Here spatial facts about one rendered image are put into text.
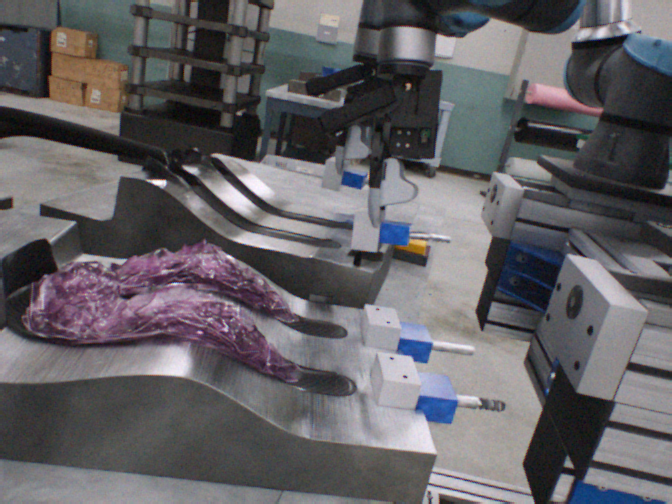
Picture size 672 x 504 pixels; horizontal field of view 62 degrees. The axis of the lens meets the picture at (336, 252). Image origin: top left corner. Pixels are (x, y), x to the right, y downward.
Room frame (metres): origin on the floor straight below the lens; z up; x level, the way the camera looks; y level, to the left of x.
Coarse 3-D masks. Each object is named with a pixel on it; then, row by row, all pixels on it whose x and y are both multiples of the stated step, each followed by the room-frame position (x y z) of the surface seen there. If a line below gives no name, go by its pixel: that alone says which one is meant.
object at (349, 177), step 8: (328, 160) 1.04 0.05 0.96; (344, 160) 1.07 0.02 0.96; (328, 168) 1.04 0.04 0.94; (344, 168) 1.04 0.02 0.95; (328, 176) 1.04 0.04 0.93; (336, 176) 1.04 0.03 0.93; (344, 176) 1.04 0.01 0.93; (352, 176) 1.04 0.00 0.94; (360, 176) 1.03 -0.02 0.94; (328, 184) 1.04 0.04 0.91; (336, 184) 1.04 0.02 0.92; (344, 184) 1.04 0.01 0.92; (352, 184) 1.03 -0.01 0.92; (360, 184) 1.03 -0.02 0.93
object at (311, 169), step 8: (264, 160) 3.93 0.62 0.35; (272, 160) 4.15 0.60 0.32; (280, 160) 4.15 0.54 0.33; (288, 160) 4.15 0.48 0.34; (296, 160) 4.16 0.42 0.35; (280, 168) 3.78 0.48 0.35; (288, 168) 4.15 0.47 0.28; (296, 168) 4.16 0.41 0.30; (304, 168) 4.16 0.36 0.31; (312, 168) 4.16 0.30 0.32; (320, 168) 4.17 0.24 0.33; (312, 176) 3.79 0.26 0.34; (320, 176) 3.79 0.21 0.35
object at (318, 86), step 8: (360, 64) 1.04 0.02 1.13; (336, 72) 1.05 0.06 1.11; (344, 72) 1.04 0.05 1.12; (352, 72) 1.04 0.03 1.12; (360, 72) 1.04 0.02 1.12; (312, 80) 1.06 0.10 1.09; (320, 80) 1.05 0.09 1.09; (328, 80) 1.05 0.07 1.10; (336, 80) 1.04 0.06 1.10; (344, 80) 1.04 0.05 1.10; (352, 80) 1.04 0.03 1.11; (360, 80) 1.06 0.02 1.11; (312, 88) 1.05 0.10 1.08; (320, 88) 1.05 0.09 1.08; (328, 88) 1.05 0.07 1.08; (336, 88) 1.07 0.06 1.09; (320, 96) 1.07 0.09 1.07
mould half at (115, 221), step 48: (96, 192) 0.87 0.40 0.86; (144, 192) 0.74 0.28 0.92; (192, 192) 0.78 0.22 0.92; (96, 240) 0.75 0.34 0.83; (144, 240) 0.74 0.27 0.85; (192, 240) 0.73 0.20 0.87; (240, 240) 0.72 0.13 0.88; (336, 240) 0.79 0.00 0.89; (288, 288) 0.70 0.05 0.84; (336, 288) 0.69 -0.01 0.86
